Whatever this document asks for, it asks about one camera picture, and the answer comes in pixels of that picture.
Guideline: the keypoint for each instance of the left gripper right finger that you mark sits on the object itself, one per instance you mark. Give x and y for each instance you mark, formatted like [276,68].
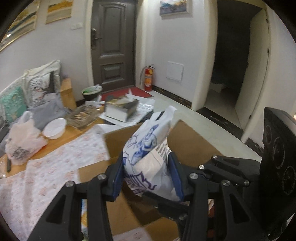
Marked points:
[180,180]

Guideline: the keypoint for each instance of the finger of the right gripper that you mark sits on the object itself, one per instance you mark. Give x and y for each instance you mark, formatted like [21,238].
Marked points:
[167,208]

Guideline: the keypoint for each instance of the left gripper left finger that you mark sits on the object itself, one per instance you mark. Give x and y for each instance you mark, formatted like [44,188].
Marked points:
[63,217]

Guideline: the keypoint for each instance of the white blue printed bag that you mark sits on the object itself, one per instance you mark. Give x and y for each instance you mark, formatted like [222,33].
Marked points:
[145,157]

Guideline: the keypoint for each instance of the open cardboard box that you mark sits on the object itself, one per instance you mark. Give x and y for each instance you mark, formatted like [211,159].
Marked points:
[130,213]

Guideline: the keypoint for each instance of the cartoon print table cloth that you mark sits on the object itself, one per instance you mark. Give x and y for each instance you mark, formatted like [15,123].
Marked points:
[26,195]

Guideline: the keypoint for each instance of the black remote control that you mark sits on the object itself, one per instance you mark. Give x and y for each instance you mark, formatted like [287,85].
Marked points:
[8,165]

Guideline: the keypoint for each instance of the white printed plastic bag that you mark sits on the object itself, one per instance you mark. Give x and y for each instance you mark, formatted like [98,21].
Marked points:
[24,140]

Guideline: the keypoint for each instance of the white plastic bowl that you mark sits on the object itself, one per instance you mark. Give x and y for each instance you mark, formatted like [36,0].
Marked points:
[55,129]

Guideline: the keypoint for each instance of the glass tray with shells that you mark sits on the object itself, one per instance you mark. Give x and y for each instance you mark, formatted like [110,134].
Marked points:
[82,116]

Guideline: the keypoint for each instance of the open box on floor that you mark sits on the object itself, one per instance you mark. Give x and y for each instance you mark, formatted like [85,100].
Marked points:
[127,110]

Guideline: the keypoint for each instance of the wooden side table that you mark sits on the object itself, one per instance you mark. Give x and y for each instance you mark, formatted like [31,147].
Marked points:
[67,95]

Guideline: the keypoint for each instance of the red doormat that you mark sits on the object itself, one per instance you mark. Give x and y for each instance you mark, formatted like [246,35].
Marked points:
[121,92]

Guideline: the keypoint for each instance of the teal patterned cushion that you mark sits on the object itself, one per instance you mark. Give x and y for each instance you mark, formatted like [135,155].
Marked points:
[14,104]

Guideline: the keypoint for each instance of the black trash bin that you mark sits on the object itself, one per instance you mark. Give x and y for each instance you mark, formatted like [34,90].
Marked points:
[91,92]

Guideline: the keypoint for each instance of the red fire extinguisher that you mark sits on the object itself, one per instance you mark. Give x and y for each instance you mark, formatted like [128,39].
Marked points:
[146,77]

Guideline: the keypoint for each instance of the dark brown door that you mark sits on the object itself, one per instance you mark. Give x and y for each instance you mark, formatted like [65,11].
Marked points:
[112,43]

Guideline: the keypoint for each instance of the wide landscape painting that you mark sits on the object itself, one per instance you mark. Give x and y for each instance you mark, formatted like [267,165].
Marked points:
[23,24]

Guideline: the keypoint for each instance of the right gold landscape painting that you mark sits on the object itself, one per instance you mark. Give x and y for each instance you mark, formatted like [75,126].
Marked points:
[58,10]

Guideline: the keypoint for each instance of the white wall panel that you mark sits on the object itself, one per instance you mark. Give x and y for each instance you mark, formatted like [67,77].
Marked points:
[174,71]

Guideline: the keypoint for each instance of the light switch plate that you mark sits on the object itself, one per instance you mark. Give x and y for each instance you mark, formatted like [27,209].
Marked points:
[77,26]

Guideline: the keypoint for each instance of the side wall painting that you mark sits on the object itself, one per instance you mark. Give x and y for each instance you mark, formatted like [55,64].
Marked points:
[171,7]

